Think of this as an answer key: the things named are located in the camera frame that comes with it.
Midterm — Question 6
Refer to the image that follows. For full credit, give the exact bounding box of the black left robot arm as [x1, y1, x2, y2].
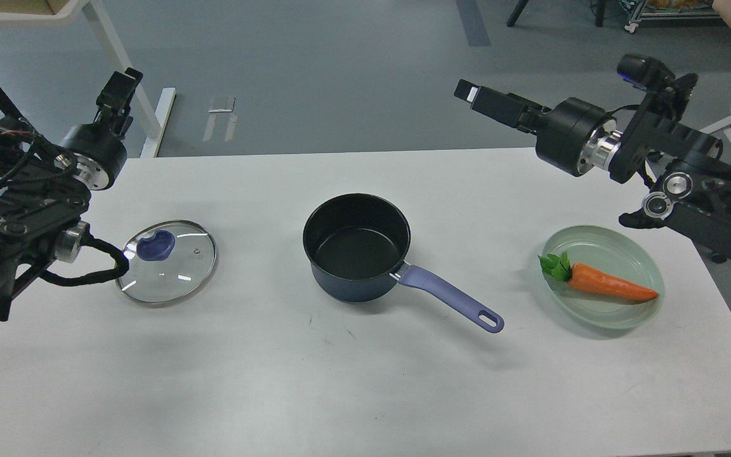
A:
[0, 67, 143, 322]

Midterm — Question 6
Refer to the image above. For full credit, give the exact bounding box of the dark blue saucepan purple handle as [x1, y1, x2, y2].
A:
[302, 193, 504, 333]

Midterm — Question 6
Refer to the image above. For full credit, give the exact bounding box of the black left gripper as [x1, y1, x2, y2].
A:
[60, 69, 144, 191]

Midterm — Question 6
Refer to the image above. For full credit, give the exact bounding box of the orange toy carrot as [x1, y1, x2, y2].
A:
[537, 252, 659, 303]

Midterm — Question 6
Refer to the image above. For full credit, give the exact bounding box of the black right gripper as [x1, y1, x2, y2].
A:
[454, 80, 613, 177]

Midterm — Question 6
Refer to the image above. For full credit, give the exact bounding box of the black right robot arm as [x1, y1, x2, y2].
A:
[454, 54, 731, 260]

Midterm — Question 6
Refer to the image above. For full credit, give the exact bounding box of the metal cart with casters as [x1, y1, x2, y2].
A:
[506, 0, 721, 34]

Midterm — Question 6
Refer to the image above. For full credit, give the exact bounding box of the white desk frame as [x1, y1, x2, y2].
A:
[0, 1, 177, 158]

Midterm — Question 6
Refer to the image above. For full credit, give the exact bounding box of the glass pot lid purple knob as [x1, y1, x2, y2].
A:
[114, 220, 220, 307]

